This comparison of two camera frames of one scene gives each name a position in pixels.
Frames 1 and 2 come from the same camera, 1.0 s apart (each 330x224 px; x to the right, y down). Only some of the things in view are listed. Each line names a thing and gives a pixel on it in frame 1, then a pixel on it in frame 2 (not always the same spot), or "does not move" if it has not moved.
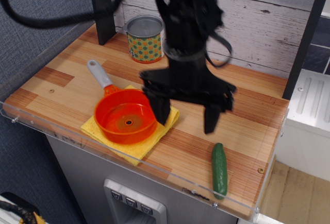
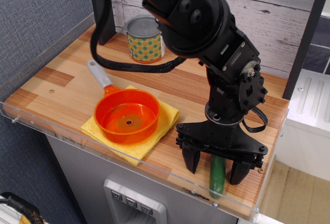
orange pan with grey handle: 124,116 does not move
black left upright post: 102,6 does not move
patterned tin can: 145,35 does not move
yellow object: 39,219 to 24,220
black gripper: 187,77 to 226,138
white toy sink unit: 304,139 does not move
